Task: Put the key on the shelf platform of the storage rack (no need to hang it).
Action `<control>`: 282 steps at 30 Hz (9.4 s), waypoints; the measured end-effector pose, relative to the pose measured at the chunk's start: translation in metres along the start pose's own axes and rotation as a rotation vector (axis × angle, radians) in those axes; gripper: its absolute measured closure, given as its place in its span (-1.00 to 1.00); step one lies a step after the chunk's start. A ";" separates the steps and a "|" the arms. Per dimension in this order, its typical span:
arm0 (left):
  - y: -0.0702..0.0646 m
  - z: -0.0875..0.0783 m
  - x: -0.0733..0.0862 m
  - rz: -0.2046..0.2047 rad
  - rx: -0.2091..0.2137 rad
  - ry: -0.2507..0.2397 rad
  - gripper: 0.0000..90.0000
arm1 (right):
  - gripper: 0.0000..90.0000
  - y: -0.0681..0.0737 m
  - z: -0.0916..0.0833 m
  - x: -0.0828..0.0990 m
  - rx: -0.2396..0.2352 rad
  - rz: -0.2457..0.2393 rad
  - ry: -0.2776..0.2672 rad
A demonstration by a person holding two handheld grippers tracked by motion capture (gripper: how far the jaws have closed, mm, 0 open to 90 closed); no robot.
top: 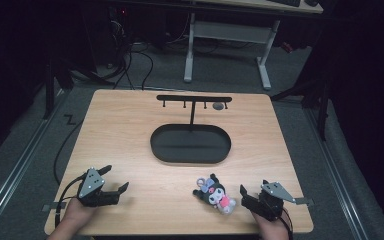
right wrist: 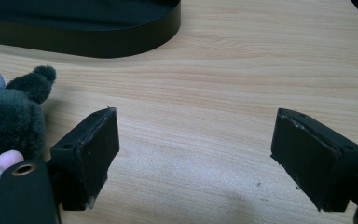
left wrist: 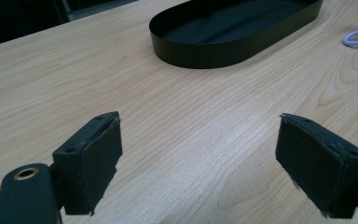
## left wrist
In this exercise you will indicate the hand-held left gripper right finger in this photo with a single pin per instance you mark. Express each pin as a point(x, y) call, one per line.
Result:
point(317, 165)

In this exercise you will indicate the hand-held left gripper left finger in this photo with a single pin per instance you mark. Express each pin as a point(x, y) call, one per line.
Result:
point(87, 165)

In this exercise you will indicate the black oval tray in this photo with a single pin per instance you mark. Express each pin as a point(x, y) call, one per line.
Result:
point(230, 32)

